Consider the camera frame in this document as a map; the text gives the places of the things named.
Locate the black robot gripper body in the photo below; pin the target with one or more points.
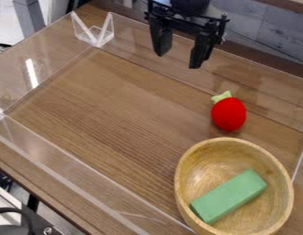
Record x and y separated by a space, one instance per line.
189 16

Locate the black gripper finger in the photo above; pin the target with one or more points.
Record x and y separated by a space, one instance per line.
201 50
161 35

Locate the red felt strawberry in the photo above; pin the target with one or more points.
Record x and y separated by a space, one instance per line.
228 112

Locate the wooden bowl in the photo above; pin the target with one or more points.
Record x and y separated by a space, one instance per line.
212 162

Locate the green rectangular block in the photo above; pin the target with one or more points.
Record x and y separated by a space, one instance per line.
213 205

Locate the clear acrylic enclosure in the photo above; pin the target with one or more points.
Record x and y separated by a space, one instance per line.
96 121

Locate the black metal bracket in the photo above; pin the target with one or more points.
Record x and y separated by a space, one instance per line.
43 227

